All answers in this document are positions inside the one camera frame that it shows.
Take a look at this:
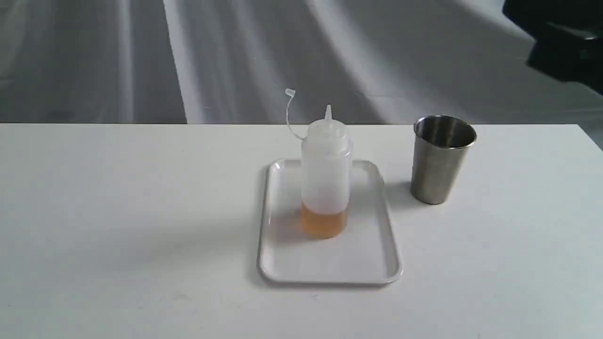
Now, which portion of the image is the translucent squeeze bottle amber liquid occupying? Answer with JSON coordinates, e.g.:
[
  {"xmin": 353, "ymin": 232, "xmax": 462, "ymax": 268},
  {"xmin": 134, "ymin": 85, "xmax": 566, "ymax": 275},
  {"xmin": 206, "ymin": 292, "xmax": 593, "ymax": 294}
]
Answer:
[{"xmin": 285, "ymin": 89, "xmax": 353, "ymax": 240}]

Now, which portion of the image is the stainless steel cup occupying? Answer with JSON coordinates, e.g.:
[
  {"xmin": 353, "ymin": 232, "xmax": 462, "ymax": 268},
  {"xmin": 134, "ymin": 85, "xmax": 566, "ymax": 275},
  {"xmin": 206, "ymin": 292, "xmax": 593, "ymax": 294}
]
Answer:
[{"xmin": 410, "ymin": 114, "xmax": 477, "ymax": 205}]

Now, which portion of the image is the white rectangular plastic tray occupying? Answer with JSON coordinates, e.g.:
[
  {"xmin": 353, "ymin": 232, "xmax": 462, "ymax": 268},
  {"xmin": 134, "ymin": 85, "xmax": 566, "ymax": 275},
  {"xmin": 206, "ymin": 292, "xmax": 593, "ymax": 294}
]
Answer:
[{"xmin": 257, "ymin": 159, "xmax": 403, "ymax": 287}]

